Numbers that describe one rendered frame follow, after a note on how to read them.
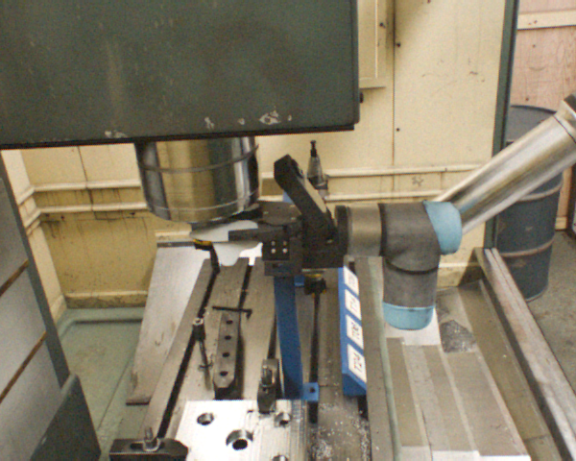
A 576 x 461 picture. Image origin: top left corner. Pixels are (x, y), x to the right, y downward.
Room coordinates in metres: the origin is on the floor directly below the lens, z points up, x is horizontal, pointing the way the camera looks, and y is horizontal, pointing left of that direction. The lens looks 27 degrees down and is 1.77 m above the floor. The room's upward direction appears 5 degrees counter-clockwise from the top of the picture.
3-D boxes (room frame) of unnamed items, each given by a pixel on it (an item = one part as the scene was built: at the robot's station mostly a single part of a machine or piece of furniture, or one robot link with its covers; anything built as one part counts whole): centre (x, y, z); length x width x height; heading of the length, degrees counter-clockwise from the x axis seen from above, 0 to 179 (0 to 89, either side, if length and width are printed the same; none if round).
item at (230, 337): (1.05, 0.15, 0.93); 0.26 x 0.05 x 0.06; 179
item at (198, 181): (0.73, 0.10, 1.52); 0.16 x 0.16 x 0.12
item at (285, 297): (0.95, 0.01, 1.05); 0.10 x 0.05 x 0.30; 84
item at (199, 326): (1.07, 0.21, 0.96); 0.03 x 0.03 x 0.13
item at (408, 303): (0.74, -0.18, 1.29); 0.11 x 0.08 x 0.11; 171
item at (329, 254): (0.73, -0.02, 1.39); 0.12 x 0.08 x 0.09; 88
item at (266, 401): (0.87, 0.06, 0.97); 0.13 x 0.03 x 0.15; 174
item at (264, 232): (0.70, 0.03, 1.42); 0.09 x 0.05 x 0.02; 102
